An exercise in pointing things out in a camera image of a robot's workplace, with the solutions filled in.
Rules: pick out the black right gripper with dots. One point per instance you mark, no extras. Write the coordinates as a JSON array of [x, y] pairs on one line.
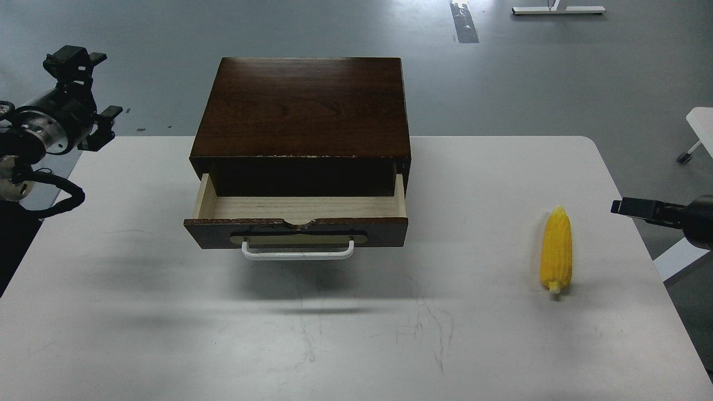
[[695, 220]]

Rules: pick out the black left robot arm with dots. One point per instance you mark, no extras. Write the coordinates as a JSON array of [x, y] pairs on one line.
[[21, 150]]

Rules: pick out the white table leg base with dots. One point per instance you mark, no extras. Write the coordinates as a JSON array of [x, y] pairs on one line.
[[558, 7]]

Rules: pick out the white furniture with caster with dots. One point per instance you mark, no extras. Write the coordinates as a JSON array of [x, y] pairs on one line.
[[700, 120]]

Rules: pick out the dark wooden drawer cabinet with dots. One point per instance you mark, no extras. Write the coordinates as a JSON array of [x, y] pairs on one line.
[[300, 127]]

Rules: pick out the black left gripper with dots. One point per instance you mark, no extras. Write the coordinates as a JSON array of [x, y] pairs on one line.
[[63, 118]]

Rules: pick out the black floor tape strip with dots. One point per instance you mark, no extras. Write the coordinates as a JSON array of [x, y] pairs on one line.
[[464, 25]]

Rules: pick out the wooden drawer with white handle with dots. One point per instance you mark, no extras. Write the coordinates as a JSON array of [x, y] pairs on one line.
[[298, 228]]

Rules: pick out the yellow corn cob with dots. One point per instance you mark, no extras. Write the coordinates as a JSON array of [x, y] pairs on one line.
[[556, 263]]

